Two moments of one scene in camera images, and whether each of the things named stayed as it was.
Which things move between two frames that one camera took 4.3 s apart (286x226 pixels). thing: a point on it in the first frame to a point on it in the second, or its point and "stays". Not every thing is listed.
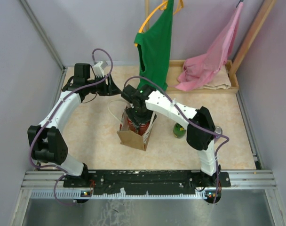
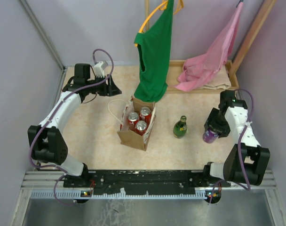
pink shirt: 199,69 stays
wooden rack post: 262,15 stays
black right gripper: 139,120 to 224,130
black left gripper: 110,89 stays
